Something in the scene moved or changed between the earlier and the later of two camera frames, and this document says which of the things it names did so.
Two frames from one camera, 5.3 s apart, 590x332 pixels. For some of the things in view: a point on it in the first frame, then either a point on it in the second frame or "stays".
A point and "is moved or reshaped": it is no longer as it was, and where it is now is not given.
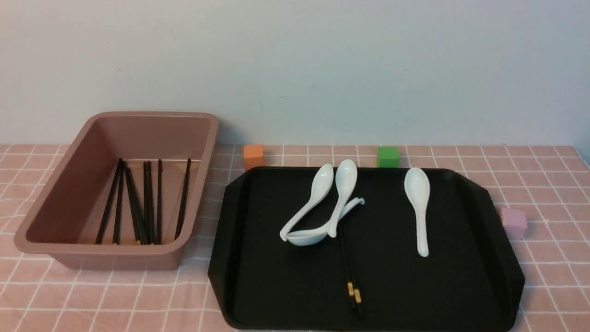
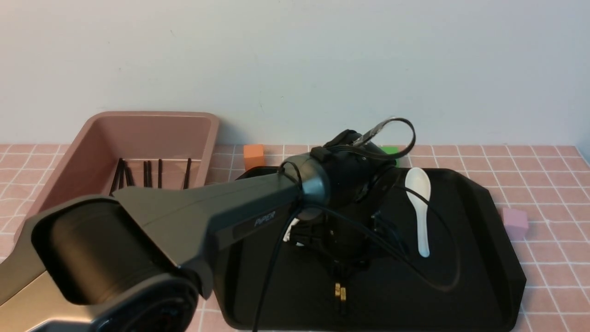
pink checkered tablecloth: x=544 y=191 stays
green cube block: x=388 y=157 stays
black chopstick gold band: x=350 y=280 is moved or reshaped
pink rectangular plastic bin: x=125 y=195 stays
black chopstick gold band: x=356 y=293 → x=343 y=298
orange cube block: x=254 y=156 stays
